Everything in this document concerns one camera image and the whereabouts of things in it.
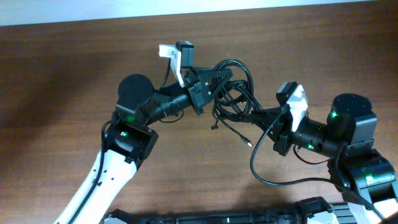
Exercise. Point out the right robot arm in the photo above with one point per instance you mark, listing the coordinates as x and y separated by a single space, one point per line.
366 179

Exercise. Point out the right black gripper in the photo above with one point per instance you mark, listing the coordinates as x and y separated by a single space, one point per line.
281 130

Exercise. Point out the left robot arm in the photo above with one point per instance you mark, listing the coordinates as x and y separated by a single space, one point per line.
127 139

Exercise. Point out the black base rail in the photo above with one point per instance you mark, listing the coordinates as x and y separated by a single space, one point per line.
311 210

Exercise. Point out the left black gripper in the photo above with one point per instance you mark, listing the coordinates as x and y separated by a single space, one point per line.
197 91

